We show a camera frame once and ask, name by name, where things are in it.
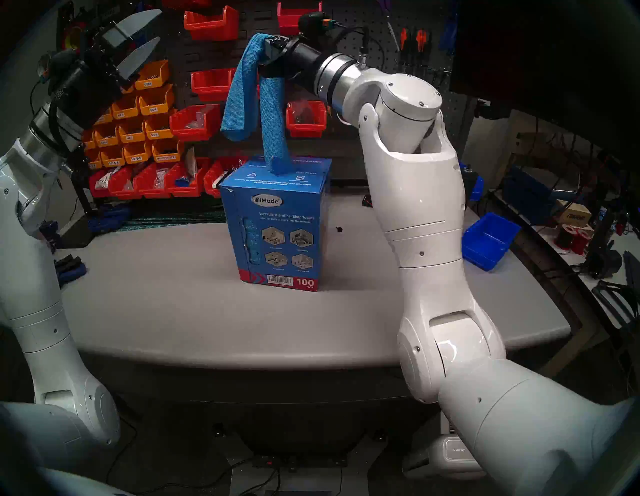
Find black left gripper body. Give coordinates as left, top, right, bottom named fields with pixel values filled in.
left=50, top=42, right=135, bottom=132

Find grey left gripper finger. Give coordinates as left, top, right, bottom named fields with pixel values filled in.
left=118, top=36, right=162, bottom=82
left=101, top=8, right=163, bottom=48

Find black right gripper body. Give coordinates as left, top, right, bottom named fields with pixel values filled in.
left=271, top=36, right=326, bottom=86

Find blue microfiber shop towel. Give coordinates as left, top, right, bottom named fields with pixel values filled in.
left=220, top=32, right=294, bottom=176

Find blue shop towel box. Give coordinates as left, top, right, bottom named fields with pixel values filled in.
left=219, top=155, right=333, bottom=293

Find orange bin labelled M3X6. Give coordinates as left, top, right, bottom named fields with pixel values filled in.
left=133, top=59, right=171, bottom=91

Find dark red storage bin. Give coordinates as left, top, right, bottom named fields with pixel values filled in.
left=277, top=1, right=323, bottom=38

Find orange bin labelled M4-6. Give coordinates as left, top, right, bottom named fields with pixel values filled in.
left=111, top=92, right=143, bottom=121

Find orange bin labelled M3-4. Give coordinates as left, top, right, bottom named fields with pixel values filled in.
left=138, top=84, right=175, bottom=116

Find orange bin labelled M3-12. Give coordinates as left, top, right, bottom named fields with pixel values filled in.
left=93, top=124, right=121, bottom=148

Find red yellow tape roll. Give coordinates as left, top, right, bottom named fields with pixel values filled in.
left=60, top=22, right=89, bottom=53

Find orange bin labelled M3-8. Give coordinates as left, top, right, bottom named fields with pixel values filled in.
left=118, top=118, right=148, bottom=144

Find orange bin labelled M3-6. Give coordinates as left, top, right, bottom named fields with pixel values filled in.
left=143, top=110, right=177, bottom=141

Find orange bin labelled M2.5-5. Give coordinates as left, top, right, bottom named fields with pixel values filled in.
left=122, top=141, right=154, bottom=166

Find black metal stand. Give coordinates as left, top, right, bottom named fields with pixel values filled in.
left=65, top=147, right=98, bottom=216

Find orange bin labelled M4-0.7 HEX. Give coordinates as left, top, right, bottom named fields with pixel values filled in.
left=151, top=137, right=186, bottom=164

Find blue bar clamp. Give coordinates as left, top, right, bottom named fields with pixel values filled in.
left=86, top=203, right=137, bottom=234

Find green cutting mat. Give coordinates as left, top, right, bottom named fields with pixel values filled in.
left=112, top=209, right=226, bottom=233

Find blue black clamp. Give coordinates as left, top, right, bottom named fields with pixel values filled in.
left=54, top=254, right=88, bottom=288

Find bright blue plastic bin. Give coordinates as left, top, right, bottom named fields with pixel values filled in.
left=460, top=162, right=485, bottom=202
left=460, top=211, right=522, bottom=273

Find black monitor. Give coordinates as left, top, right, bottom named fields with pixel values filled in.
left=447, top=0, right=640, bottom=168

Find large dark blue bin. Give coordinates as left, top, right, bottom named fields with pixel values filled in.
left=501, top=165, right=582, bottom=227

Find small cardboard box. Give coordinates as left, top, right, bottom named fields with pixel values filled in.
left=553, top=199, right=594, bottom=229

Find black power adapter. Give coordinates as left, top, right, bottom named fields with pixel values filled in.
left=584, top=239, right=624, bottom=281

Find black power strip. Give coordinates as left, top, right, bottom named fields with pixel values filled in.
left=251, top=452, right=349, bottom=472

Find black folded stand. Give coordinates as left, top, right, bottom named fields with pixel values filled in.
left=591, top=279, right=640, bottom=333

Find white air purifier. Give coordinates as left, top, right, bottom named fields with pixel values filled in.
left=401, top=435, right=481, bottom=482

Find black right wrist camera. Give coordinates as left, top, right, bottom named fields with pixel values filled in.
left=297, top=12, right=335, bottom=35

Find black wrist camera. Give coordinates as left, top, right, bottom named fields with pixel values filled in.
left=297, top=12, right=335, bottom=35
left=40, top=49, right=78, bottom=80

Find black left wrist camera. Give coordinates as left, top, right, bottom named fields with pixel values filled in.
left=40, top=49, right=78, bottom=80

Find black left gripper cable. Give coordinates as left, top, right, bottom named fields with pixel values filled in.
left=47, top=95, right=76, bottom=151

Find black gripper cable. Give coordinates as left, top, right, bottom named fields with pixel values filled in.
left=327, top=22, right=373, bottom=68
left=47, top=95, right=76, bottom=151

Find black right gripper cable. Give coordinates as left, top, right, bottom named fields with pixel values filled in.
left=327, top=22, right=373, bottom=68

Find dark pegboard wall panel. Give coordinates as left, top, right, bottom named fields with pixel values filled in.
left=56, top=0, right=473, bottom=182

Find purple handled scissors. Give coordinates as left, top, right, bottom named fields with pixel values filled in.
left=376, top=0, right=402, bottom=54

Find orange black handled file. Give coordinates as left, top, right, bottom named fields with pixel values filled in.
left=395, top=27, right=412, bottom=76
left=421, top=29, right=434, bottom=78
left=409, top=28, right=426, bottom=76

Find blue handled pliers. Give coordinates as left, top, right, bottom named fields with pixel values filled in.
left=437, top=0, right=461, bottom=57

